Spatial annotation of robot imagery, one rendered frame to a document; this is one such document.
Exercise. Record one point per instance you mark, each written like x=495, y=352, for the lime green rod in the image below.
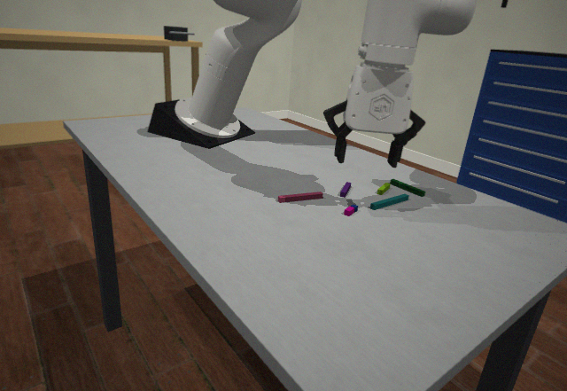
x=383, y=189

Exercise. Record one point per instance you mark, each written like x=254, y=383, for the dark green rod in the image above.
x=407, y=187

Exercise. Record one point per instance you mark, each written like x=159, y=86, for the purple rod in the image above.
x=345, y=189

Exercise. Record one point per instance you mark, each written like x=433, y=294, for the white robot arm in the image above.
x=233, y=49

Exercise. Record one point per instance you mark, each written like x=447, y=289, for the pink rod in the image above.
x=298, y=197

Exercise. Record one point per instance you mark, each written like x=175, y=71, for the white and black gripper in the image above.
x=378, y=100

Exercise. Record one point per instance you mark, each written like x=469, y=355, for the turquoise rod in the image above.
x=388, y=202

